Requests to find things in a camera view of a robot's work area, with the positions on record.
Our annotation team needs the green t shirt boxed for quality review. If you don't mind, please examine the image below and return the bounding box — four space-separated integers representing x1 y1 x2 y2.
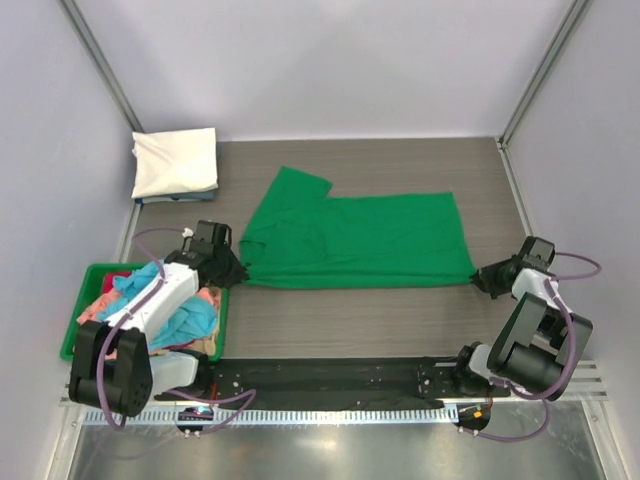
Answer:
239 167 476 289

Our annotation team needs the green plastic tray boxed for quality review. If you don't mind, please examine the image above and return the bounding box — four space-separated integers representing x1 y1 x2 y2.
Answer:
60 263 228 361

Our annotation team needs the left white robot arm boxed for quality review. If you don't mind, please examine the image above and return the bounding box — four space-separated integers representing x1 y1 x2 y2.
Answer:
68 220 248 428

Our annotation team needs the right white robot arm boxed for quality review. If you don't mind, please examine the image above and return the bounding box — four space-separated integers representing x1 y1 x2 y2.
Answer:
450 236 593 401

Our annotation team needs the light blue t shirt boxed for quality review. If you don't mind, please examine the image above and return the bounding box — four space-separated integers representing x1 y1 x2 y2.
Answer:
91 263 222 351

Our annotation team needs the beige t shirt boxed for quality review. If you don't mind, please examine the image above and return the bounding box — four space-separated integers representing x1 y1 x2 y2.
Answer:
150 287 223 356

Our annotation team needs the folded white t shirt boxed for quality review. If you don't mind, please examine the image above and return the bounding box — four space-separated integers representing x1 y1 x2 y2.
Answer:
131 128 218 200

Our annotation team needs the magenta t shirt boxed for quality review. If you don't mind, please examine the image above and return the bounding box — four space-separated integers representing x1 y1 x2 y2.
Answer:
102 271 132 294

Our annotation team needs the pink t shirt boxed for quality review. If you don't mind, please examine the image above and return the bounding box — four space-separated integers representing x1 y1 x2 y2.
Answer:
76 291 127 325

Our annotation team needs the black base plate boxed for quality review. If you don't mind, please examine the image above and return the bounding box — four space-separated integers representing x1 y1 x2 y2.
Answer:
181 357 509 411

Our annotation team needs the right aluminium frame post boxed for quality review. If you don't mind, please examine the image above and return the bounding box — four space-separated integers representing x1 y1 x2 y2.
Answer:
496 0 593 150

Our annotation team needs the aluminium frame post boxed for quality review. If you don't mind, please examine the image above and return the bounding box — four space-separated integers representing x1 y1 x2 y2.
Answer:
58 0 143 132
496 0 593 150

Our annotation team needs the aluminium rail profile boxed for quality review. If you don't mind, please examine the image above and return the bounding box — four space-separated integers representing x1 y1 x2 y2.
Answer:
59 362 609 404

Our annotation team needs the white slotted cable duct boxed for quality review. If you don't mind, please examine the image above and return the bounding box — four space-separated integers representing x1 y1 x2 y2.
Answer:
82 405 459 427

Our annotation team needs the left aluminium frame post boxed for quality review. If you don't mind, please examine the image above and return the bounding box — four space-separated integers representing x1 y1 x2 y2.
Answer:
58 0 143 132

